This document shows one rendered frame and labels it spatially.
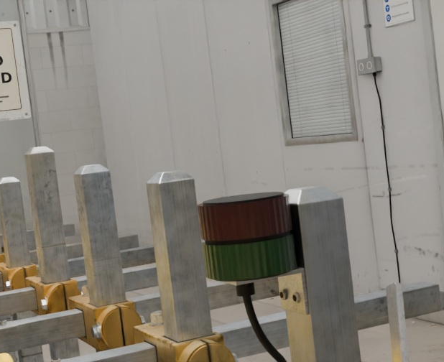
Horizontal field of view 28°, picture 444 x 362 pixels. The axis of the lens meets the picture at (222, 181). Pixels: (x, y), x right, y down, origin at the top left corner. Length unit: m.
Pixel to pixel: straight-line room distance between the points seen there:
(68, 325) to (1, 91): 2.07
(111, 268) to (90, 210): 0.07
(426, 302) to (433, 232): 3.87
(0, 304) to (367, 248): 4.23
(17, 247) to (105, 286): 0.50
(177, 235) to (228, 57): 5.96
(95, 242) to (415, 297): 0.37
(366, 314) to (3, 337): 0.41
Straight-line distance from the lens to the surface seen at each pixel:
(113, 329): 1.04
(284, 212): 0.57
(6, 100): 3.11
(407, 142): 4.96
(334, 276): 0.60
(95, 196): 1.05
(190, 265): 0.83
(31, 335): 1.09
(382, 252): 5.30
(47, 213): 1.30
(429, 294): 1.02
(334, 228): 0.60
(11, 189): 1.54
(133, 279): 1.39
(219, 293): 1.16
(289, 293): 0.61
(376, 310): 0.98
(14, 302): 1.34
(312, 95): 5.81
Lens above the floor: 1.16
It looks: 3 degrees down
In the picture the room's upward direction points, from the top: 7 degrees counter-clockwise
